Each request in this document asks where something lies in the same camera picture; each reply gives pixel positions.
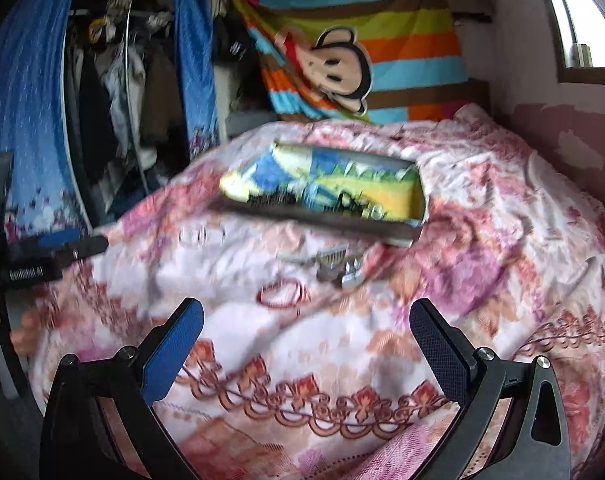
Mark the crayon drawing paper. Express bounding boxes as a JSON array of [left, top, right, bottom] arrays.
[[220, 142, 421, 224]]

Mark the red string bracelet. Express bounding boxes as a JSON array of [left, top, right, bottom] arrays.
[[256, 279, 306, 310]]

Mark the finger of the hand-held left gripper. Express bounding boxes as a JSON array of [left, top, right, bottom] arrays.
[[36, 229, 83, 252], [52, 236, 109, 267]]

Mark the striped monkey print cloth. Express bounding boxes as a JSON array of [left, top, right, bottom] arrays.
[[232, 0, 471, 127]]

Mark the grey hair claw clip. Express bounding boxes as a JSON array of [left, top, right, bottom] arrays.
[[277, 242, 363, 291]]

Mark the row of hanging clothes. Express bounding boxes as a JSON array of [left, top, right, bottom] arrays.
[[65, 0, 188, 222]]

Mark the barred window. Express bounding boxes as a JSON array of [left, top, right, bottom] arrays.
[[530, 0, 605, 84]]

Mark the narrow blue dotted curtain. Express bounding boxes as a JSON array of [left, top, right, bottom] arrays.
[[175, 0, 221, 154]]

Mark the dark wooden headboard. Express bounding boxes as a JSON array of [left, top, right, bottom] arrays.
[[467, 79, 491, 112]]

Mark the black cap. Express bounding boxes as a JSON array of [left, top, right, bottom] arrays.
[[215, 15, 256, 62]]

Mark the metal clothes rail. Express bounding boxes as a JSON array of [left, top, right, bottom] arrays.
[[70, 4, 176, 27]]

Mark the person's left hand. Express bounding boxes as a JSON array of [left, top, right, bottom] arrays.
[[0, 302, 39, 357]]

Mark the wide blue dotted curtain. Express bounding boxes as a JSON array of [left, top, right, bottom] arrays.
[[0, 0, 90, 247]]

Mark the black bead necklace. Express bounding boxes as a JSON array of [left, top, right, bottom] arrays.
[[247, 185, 308, 209]]

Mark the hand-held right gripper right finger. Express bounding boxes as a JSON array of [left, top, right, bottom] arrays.
[[409, 298, 571, 480]]

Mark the floral pink blanket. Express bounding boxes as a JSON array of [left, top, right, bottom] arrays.
[[27, 102, 605, 480]]

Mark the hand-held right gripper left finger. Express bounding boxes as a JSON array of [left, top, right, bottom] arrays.
[[39, 298, 204, 480]]

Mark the shallow grey cardboard box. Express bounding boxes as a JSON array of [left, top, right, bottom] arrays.
[[217, 140, 428, 249]]

